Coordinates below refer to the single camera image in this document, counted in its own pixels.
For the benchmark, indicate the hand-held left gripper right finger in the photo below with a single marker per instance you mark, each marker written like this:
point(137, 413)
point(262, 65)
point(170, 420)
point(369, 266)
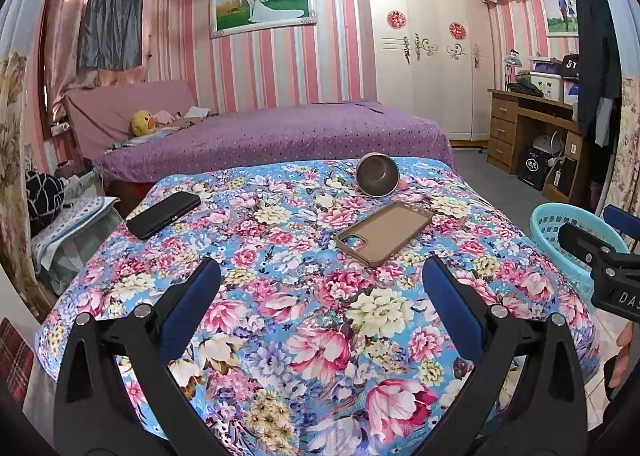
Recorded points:
point(450, 306)

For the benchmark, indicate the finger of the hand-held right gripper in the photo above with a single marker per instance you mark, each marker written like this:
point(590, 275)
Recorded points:
point(622, 221)
point(580, 241)

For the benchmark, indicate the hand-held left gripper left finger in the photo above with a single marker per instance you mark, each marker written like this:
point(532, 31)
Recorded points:
point(192, 301)

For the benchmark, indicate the light blue plastic basket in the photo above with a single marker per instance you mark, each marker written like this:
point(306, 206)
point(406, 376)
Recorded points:
point(555, 231)

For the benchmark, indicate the person's right hand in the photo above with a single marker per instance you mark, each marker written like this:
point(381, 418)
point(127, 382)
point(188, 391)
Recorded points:
point(629, 351)

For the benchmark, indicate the white floor stand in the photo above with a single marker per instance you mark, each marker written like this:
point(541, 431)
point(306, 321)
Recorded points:
point(606, 186)

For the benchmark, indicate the beige floral curtain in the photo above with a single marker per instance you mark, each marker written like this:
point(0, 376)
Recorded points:
point(15, 136)
point(627, 146)

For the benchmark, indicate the black paper bag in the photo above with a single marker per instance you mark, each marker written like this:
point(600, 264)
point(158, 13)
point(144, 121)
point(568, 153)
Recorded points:
point(532, 168)

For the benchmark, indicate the black phone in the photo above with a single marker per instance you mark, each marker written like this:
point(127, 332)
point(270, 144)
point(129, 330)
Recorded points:
point(162, 215)

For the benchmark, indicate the brown phone case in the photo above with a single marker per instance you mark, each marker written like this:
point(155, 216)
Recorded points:
point(385, 233)

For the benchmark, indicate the small white fan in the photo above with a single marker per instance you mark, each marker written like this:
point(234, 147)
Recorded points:
point(542, 143)

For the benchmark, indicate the blue floral blanket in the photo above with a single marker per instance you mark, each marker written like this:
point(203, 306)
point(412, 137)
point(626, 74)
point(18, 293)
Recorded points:
point(300, 286)

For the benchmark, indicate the wooden desk with drawers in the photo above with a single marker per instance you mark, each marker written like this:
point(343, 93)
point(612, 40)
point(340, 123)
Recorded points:
point(502, 121)

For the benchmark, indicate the light patterned cloth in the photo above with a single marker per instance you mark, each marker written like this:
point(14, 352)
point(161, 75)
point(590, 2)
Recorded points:
point(75, 216)

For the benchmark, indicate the white storage box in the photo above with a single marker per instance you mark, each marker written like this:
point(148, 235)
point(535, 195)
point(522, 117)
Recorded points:
point(546, 85)

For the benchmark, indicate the dark hanging jacket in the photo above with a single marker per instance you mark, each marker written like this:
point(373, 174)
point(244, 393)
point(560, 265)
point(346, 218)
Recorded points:
point(597, 61)

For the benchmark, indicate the black cap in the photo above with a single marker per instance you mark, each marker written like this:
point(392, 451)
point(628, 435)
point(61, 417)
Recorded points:
point(570, 67)

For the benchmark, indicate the dark cloth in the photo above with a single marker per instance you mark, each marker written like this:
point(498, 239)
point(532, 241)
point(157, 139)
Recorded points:
point(525, 87)

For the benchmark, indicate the purple cloth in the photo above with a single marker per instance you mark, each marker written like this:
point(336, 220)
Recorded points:
point(545, 68)

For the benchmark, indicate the black patterned bag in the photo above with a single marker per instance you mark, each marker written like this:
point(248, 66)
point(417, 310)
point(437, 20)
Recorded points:
point(45, 193)

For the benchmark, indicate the yellow duck plush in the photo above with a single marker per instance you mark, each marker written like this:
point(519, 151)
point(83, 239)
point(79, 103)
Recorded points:
point(142, 122)

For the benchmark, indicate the pink plush toy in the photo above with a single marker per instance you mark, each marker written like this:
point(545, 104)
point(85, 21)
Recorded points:
point(165, 117)

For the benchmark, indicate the bed with purple dotted sheet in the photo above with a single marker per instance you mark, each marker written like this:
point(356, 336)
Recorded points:
point(280, 136)

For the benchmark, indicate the red plaid cloth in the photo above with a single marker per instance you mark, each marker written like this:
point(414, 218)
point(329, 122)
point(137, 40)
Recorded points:
point(15, 361)

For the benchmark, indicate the white pillow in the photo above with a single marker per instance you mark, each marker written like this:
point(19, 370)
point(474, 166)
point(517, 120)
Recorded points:
point(196, 112)

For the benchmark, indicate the desk lamp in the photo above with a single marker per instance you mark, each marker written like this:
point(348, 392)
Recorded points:
point(512, 60)

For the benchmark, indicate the pink headboard cover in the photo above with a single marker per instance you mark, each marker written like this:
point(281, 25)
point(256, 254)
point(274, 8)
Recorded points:
point(105, 111)

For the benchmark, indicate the white wardrobe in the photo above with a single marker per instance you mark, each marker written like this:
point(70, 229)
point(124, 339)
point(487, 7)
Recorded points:
point(425, 86)

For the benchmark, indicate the red paper cutout decoration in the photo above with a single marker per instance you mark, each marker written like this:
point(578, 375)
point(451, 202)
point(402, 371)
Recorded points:
point(396, 19)
point(457, 30)

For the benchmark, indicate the grey curtain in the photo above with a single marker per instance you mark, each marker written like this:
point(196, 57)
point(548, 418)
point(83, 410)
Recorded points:
point(112, 11)

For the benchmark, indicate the pink satin curtain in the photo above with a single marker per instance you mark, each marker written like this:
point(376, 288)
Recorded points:
point(70, 11)

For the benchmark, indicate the wall power strip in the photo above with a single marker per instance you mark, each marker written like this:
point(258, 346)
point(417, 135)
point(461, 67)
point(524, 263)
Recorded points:
point(60, 128)

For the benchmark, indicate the small couple wall poster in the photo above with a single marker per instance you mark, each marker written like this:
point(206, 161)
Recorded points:
point(557, 11)

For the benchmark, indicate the framed wedding wall poster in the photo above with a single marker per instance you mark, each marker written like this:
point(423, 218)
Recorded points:
point(260, 3)

